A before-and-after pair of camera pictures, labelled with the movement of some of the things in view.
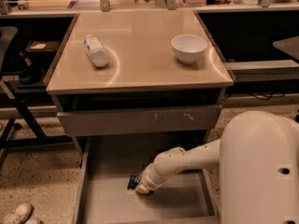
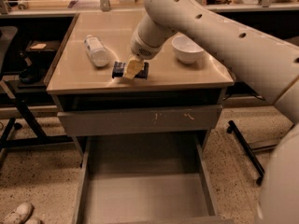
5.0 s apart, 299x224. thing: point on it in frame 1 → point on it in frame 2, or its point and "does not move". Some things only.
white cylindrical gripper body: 147,180 → 140,48
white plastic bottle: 96,51 does not move
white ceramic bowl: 189,47 does not move
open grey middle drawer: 105,166 does not move
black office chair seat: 7,35 does not move
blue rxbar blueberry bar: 133,182 → 119,68
